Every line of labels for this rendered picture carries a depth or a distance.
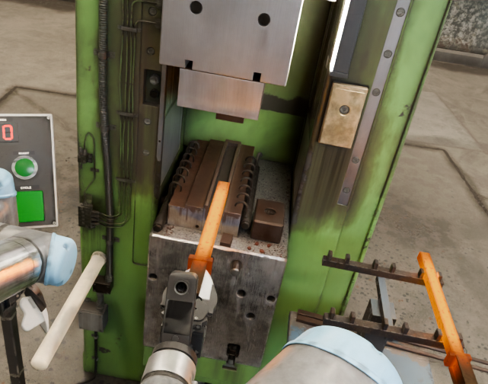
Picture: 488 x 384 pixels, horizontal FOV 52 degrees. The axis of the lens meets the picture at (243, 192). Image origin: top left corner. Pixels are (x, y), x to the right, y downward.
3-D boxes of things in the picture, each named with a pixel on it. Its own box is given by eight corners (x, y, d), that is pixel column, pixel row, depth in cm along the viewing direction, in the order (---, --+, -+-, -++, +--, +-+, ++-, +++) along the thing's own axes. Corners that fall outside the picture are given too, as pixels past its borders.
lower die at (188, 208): (237, 236, 139) (241, 212, 134) (167, 223, 139) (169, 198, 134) (251, 165, 174) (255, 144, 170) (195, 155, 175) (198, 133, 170)
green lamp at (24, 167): (31, 180, 120) (30, 164, 118) (13, 176, 120) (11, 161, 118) (37, 174, 123) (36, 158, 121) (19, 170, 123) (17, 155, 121)
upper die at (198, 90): (257, 120, 120) (264, 83, 115) (176, 106, 120) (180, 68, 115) (269, 68, 156) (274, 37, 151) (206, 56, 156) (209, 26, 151)
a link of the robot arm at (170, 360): (141, 366, 70) (197, 376, 70) (149, 340, 74) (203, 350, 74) (139, 399, 74) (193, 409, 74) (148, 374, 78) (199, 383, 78)
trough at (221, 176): (223, 212, 135) (223, 208, 134) (204, 209, 135) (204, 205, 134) (240, 145, 171) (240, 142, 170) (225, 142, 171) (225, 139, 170)
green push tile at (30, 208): (44, 220, 122) (42, 190, 122) (11, 223, 119) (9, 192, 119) (44, 219, 124) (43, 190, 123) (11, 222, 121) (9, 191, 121)
